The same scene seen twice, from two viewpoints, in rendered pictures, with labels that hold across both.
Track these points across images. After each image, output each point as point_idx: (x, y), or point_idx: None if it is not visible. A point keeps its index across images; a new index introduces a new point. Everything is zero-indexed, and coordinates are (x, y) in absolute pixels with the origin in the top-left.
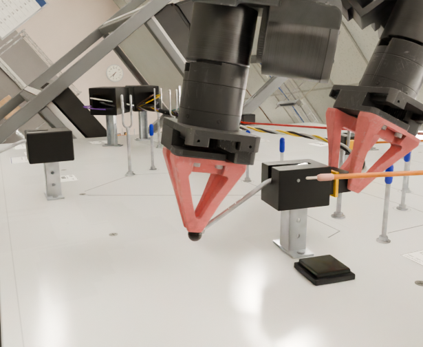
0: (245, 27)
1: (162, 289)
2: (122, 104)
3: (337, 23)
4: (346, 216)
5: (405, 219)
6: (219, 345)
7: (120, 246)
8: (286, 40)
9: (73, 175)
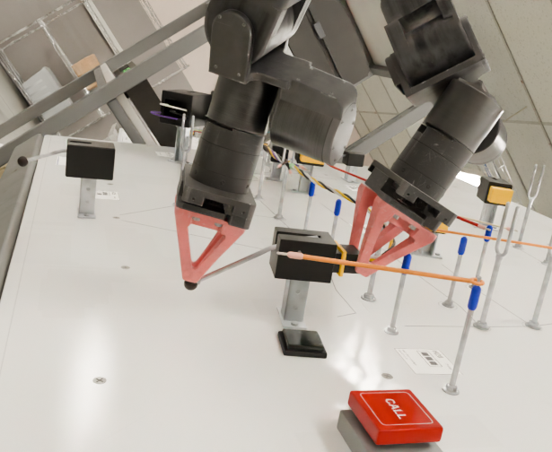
0: (261, 99)
1: (142, 326)
2: (182, 125)
3: (338, 114)
4: (378, 300)
5: (438, 317)
6: (162, 379)
7: (126, 280)
8: (292, 120)
9: (116, 194)
